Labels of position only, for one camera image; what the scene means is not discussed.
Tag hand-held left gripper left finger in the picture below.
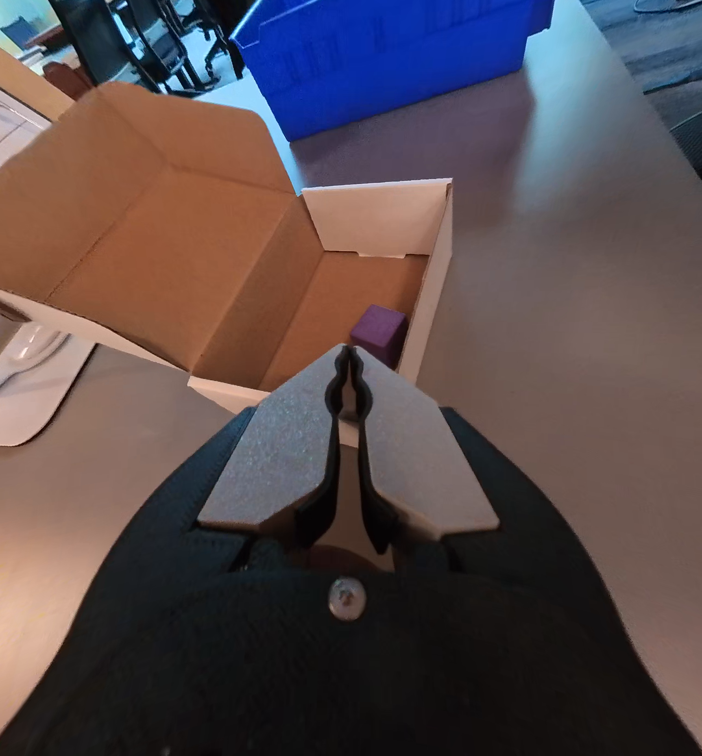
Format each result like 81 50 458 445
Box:
198 344 352 550

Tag white cardboard mailer box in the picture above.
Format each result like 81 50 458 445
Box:
0 82 454 414

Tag purple wooden cube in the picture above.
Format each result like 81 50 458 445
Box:
350 304 410 370

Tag blue plastic bin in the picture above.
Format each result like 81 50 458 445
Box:
230 0 555 143

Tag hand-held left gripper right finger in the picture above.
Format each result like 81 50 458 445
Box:
350 346 501 554

